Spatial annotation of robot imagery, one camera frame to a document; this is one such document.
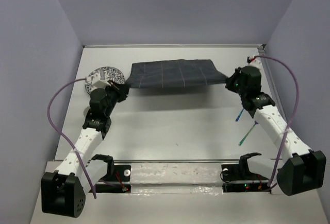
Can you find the pale yellow mug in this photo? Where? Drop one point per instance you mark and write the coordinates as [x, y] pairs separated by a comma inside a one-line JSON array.
[[86, 110]]

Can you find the iridescent fork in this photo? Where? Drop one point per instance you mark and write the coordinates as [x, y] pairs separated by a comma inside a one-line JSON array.
[[248, 133]]

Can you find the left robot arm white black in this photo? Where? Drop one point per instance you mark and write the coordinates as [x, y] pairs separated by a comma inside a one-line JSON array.
[[63, 191]]

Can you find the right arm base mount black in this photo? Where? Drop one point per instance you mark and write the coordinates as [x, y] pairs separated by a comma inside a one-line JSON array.
[[235, 180]]

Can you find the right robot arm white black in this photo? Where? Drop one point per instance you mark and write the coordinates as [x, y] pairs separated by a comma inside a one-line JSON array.
[[297, 168]]

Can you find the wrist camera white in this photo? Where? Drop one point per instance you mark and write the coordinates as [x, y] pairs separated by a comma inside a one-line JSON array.
[[254, 62], [98, 80]]

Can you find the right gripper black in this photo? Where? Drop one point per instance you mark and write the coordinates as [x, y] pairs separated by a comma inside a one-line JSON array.
[[230, 81]]

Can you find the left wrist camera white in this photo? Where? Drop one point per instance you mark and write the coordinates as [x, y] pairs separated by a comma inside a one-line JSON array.
[[98, 80]]

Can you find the blue floral ceramic plate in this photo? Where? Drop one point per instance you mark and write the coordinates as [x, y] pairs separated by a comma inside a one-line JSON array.
[[112, 74]]

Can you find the dark grey checked cloth placemat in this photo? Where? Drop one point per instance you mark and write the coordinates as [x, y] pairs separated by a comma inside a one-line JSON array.
[[179, 73]]

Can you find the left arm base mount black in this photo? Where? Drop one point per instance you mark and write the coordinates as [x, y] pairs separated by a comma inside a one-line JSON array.
[[118, 182]]

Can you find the iridescent spoon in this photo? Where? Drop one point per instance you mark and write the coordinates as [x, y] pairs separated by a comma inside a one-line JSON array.
[[239, 115]]

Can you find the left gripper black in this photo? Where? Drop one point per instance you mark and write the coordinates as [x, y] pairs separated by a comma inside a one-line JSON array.
[[121, 90]]

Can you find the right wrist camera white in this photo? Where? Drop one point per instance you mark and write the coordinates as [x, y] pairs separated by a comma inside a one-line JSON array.
[[254, 62]]

